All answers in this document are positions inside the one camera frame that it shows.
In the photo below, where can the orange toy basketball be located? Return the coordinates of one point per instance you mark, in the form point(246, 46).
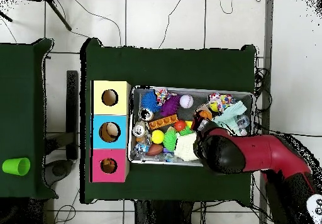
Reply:
point(205, 114)

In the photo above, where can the red ball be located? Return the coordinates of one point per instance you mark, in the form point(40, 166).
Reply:
point(179, 125)

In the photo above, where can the green plastic cup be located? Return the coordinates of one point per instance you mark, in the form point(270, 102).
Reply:
point(15, 166)

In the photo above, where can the black tripod leg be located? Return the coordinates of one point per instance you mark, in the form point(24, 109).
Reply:
point(6, 17)
point(59, 15)

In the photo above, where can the mint green waffle cloth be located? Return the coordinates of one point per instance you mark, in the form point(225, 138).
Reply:
point(230, 115)

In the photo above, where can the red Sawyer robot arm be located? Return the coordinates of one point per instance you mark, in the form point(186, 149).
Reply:
point(256, 151)

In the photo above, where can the purple spiky ball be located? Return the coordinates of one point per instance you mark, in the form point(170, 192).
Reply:
point(169, 105)

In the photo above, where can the wooden three-hole box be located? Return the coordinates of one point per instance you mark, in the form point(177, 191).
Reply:
point(118, 143)

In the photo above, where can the cream waffle cloth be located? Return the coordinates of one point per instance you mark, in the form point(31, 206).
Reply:
point(186, 146)

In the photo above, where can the grey floor base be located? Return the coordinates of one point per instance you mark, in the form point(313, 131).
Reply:
point(59, 171)

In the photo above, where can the dark green tablecloth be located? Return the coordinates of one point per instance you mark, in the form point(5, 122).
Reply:
point(163, 68)
point(20, 83)

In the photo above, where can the silver mesh bin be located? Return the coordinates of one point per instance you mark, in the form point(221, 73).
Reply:
point(135, 100)

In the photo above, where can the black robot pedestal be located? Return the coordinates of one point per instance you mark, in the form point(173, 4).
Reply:
point(163, 214)

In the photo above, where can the yellow ball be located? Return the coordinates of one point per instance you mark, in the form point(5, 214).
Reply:
point(157, 136)

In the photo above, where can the white toy baseball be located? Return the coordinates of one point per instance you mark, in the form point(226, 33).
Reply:
point(186, 101)

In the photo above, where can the orange toy brick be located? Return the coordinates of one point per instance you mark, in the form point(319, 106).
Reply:
point(163, 121)

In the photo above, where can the green fuzzy toy with eyes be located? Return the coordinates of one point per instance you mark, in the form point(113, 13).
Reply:
point(171, 139)

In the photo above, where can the blue fuzzy ball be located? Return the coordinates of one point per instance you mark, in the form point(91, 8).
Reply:
point(149, 102)

